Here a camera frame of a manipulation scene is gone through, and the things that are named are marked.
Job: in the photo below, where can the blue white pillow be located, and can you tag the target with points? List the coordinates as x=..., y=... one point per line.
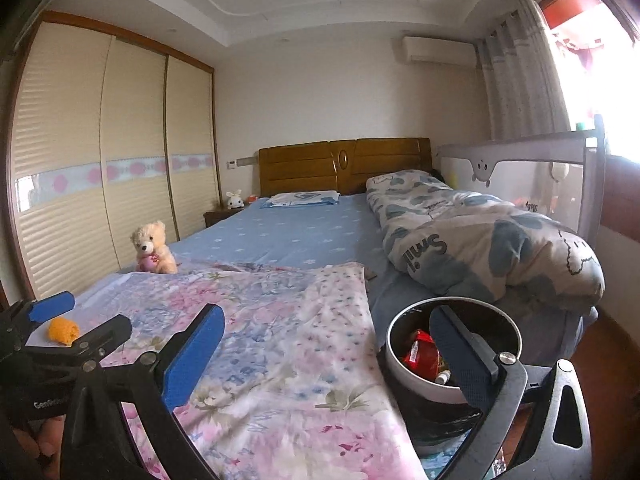
x=302, y=199

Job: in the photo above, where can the beige sliding wardrobe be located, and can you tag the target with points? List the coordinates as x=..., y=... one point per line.
x=108, y=130

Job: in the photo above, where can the cream teddy bear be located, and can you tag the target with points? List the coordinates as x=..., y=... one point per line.
x=152, y=252

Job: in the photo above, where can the floral pink blanket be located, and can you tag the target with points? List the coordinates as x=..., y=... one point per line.
x=293, y=390

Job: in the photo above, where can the white round trash bin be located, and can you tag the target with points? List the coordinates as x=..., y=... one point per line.
x=481, y=318

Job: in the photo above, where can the blue bed sheet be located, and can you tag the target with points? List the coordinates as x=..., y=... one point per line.
x=312, y=237

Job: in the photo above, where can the grey curtain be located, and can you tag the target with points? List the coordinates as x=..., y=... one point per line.
x=523, y=84

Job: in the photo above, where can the white bunny plush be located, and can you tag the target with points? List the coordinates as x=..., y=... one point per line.
x=234, y=200

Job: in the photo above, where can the teal patterned box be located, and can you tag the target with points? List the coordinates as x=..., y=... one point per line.
x=436, y=459

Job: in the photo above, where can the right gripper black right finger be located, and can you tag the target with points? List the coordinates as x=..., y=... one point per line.
x=470, y=359

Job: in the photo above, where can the dark wooden nightstand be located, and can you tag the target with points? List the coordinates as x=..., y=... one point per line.
x=217, y=215

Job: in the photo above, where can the small orange foam piece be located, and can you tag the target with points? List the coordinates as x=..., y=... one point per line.
x=63, y=331

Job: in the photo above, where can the green gold wrapper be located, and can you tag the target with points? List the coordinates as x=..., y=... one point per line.
x=443, y=377

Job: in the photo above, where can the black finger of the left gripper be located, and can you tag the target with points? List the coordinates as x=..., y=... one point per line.
x=102, y=340

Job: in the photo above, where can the red snack wrapper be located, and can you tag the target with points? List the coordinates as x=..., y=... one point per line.
x=423, y=357

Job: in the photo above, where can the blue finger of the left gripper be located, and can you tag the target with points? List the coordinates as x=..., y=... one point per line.
x=45, y=309

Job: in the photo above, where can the wooden headboard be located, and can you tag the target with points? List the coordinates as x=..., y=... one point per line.
x=343, y=166

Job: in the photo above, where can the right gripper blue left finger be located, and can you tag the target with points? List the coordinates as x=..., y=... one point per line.
x=186, y=355

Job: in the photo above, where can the grey patterned duvet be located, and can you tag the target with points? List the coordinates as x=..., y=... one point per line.
x=458, y=243

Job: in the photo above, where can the grey mesh bed rail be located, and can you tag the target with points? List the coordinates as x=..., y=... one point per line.
x=560, y=174

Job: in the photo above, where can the person's left hand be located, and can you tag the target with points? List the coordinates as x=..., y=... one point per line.
x=45, y=443

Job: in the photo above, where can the white air conditioner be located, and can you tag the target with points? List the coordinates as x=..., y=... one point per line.
x=439, y=51

